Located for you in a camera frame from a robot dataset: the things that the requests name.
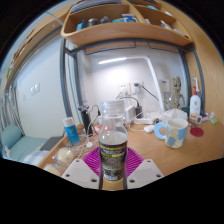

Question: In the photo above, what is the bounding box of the white lotion bottle, red pump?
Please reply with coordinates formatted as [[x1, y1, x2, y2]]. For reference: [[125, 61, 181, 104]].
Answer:
[[189, 85, 202, 120]]

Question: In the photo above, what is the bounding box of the clear bottle with dark label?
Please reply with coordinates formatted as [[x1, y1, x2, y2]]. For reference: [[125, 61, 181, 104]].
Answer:
[[97, 99, 129, 183]]

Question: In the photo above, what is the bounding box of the bagged white bun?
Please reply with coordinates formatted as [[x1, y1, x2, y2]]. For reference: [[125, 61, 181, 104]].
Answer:
[[55, 147, 75, 164], [43, 163, 63, 177]]

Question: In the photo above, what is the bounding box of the white earbud case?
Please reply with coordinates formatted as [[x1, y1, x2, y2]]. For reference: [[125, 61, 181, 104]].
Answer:
[[143, 124, 156, 134]]

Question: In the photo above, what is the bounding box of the small blue tube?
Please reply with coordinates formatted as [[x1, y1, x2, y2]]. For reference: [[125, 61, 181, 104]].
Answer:
[[62, 116, 81, 147]]

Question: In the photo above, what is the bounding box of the grey metal frame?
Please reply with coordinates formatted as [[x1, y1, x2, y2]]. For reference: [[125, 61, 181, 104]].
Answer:
[[59, 38, 205, 118]]

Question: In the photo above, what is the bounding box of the white desk lamp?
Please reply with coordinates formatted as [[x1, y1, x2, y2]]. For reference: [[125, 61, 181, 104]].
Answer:
[[97, 55, 166, 113]]

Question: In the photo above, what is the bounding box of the bed with teal pillow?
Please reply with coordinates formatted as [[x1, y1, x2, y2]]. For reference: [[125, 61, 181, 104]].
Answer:
[[0, 124, 64, 166]]

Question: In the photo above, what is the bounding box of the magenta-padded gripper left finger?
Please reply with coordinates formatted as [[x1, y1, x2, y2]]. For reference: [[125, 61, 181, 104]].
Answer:
[[61, 146, 103, 191]]

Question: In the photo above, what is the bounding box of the black electric shaver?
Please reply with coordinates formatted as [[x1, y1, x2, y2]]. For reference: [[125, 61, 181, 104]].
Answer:
[[79, 105, 93, 134]]

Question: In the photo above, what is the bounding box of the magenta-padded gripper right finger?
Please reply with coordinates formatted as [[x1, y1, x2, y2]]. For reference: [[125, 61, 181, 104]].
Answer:
[[124, 146, 165, 191]]

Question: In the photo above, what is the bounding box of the white power adapter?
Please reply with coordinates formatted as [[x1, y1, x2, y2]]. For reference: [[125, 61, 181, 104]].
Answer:
[[124, 105, 136, 124]]

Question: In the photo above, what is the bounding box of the white box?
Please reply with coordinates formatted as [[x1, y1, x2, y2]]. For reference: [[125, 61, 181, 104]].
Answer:
[[162, 108, 189, 122]]

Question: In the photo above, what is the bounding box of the wooden shelf unit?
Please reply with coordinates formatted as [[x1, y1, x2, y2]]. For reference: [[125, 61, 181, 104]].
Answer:
[[60, 0, 194, 48]]

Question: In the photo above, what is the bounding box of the white power strip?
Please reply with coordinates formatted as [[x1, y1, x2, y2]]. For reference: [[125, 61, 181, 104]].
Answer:
[[133, 117, 156, 126]]

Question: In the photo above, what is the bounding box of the white mug with blue patches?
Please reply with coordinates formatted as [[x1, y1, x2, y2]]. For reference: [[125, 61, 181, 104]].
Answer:
[[153, 117, 189, 149]]

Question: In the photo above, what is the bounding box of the flat round red coaster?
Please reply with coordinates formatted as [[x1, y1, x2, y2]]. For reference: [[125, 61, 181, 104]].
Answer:
[[189, 126, 205, 138]]

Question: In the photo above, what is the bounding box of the wooden robot figure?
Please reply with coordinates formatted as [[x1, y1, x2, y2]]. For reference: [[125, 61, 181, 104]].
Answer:
[[168, 76, 186, 110]]

